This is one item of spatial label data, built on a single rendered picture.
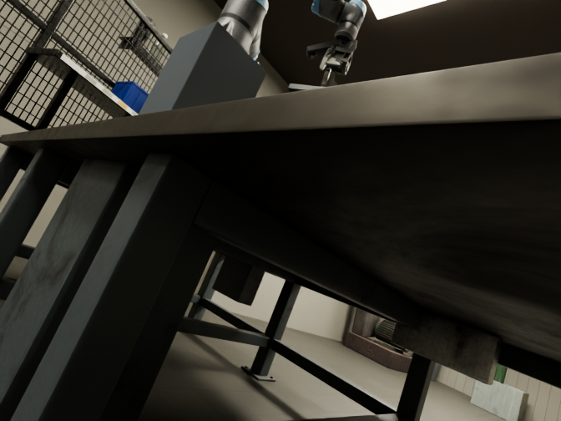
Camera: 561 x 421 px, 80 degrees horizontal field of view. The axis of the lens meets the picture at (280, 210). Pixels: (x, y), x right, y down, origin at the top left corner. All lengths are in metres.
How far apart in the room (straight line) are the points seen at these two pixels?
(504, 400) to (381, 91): 6.02
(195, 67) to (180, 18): 2.82
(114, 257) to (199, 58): 0.59
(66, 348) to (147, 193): 0.22
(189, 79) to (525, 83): 0.79
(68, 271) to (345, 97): 0.65
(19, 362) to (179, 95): 0.64
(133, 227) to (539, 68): 0.45
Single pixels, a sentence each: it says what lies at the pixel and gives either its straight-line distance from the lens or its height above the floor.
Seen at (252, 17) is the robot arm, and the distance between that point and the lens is 1.13.
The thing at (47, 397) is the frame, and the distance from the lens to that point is 0.55.
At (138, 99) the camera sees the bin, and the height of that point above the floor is 1.10.
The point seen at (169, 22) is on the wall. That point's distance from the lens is 3.67.
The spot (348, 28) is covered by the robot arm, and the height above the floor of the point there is 1.45.
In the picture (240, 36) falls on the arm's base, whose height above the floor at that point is 1.14.
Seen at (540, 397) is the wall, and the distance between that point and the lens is 7.27.
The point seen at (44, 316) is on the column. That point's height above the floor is 0.32.
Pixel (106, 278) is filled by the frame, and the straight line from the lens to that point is 0.50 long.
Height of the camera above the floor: 0.55
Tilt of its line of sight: 11 degrees up
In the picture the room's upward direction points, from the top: 22 degrees clockwise
